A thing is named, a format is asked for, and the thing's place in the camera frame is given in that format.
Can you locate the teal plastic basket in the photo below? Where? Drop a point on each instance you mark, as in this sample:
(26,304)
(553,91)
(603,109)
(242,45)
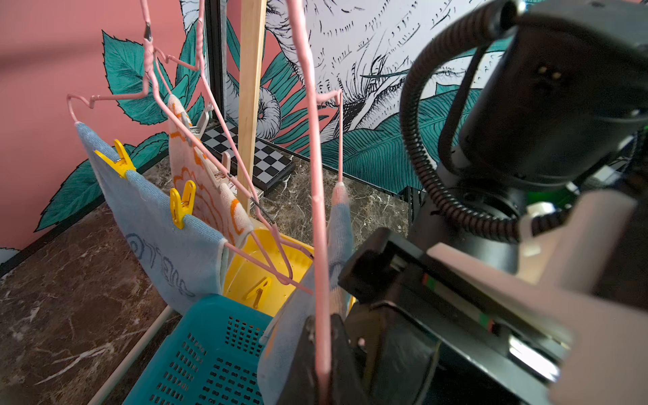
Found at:
(210,358)

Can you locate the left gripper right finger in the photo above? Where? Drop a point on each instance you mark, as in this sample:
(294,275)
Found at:
(345,384)

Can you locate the pink wire hanger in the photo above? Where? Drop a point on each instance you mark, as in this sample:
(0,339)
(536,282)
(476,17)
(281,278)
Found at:
(323,346)

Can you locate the cream orange towel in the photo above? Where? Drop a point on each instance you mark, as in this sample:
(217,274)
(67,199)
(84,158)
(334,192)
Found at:
(215,203)

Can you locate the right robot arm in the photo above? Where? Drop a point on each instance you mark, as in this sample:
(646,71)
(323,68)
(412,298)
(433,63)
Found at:
(512,106)

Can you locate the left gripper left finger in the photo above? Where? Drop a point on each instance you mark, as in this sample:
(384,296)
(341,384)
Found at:
(301,387)

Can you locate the yellow plastic tray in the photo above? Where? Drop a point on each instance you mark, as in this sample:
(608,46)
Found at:
(242,274)

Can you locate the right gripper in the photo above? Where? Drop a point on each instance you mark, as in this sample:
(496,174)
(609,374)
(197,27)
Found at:
(423,335)

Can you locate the wooden clothes rack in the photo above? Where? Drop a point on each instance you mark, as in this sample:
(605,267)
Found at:
(244,151)

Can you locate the blue dotted towel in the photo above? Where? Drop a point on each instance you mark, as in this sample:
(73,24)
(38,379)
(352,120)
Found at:
(280,339)

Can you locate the white clothespin on cream towel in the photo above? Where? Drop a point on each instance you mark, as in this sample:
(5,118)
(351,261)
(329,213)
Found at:
(203,120)

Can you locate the dark blue towel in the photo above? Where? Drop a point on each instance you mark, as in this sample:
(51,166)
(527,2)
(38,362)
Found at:
(184,265)

